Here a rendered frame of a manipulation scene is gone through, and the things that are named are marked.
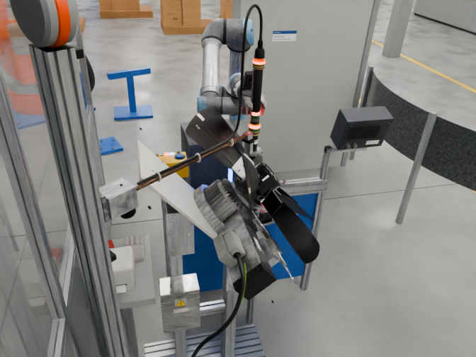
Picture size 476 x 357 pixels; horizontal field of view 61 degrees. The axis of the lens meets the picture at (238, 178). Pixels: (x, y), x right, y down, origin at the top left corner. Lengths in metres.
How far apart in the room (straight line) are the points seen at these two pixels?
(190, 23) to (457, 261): 7.19
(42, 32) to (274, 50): 2.69
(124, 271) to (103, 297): 0.24
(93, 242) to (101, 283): 0.16
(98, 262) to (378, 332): 1.90
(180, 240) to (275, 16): 2.25
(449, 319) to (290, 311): 0.99
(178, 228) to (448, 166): 2.20
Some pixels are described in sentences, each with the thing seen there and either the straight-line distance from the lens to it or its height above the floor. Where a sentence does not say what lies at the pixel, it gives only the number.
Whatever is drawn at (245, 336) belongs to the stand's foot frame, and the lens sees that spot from 2.44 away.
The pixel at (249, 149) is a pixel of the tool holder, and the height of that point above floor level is 1.30.
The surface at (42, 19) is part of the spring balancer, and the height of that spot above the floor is 1.87.
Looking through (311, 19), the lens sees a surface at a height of 1.40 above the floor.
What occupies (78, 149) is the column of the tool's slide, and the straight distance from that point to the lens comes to 1.03.
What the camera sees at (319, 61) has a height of 1.07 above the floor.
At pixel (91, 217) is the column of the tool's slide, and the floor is 1.37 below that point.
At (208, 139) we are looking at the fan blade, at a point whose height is 1.36.
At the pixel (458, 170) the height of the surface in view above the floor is 0.65.
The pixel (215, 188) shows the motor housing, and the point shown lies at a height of 1.18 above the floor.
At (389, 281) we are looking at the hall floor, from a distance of 3.05.
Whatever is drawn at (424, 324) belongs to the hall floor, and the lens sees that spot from 2.88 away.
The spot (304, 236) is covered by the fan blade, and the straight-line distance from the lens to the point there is 1.48.
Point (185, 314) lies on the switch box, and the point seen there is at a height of 0.71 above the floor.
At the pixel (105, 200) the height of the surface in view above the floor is 1.39.
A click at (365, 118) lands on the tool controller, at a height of 1.23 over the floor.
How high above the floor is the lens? 2.04
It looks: 32 degrees down
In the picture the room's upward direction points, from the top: 3 degrees clockwise
